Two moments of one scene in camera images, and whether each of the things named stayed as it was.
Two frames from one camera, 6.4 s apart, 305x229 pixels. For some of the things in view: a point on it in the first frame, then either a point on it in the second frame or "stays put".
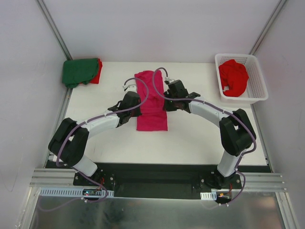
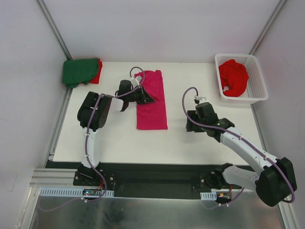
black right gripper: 167,105 -> 190,121
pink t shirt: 150,85 stays put
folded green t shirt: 76,71 stays put
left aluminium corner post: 54,29 stays put
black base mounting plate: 158,181 stays put
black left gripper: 137,110 -> 142,96
